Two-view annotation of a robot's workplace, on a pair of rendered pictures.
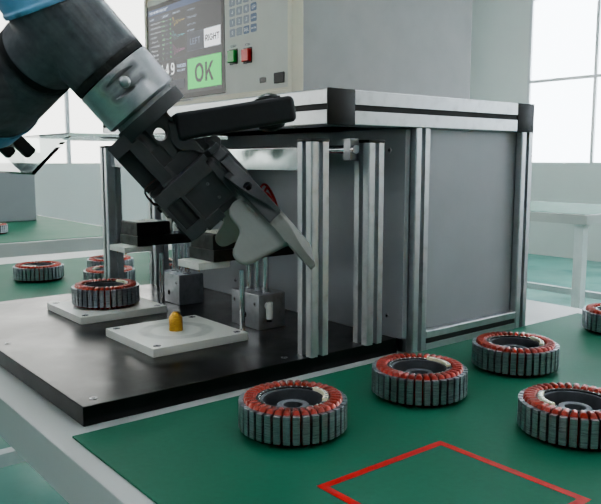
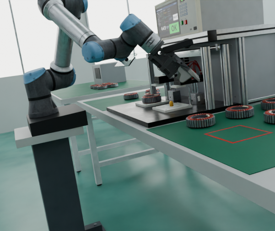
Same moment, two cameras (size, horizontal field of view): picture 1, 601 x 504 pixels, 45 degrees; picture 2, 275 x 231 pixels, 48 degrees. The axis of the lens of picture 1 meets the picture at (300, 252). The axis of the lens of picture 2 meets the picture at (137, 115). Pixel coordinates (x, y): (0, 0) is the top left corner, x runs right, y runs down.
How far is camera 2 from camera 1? 0.51 m
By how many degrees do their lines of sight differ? 19
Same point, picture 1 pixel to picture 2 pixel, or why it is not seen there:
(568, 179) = not seen: outside the picture
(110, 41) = (146, 33)
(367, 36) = (223, 9)
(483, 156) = (266, 42)
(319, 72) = (207, 24)
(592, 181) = not seen: outside the picture
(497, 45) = not seen: outside the picture
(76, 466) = (147, 134)
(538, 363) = not seen: outside the picture
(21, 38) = (126, 35)
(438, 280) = (251, 84)
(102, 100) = (145, 46)
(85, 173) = (141, 62)
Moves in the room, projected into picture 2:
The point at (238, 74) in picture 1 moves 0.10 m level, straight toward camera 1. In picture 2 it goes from (183, 28) to (182, 26)
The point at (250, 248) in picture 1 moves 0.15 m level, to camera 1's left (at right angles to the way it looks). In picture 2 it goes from (183, 78) to (144, 82)
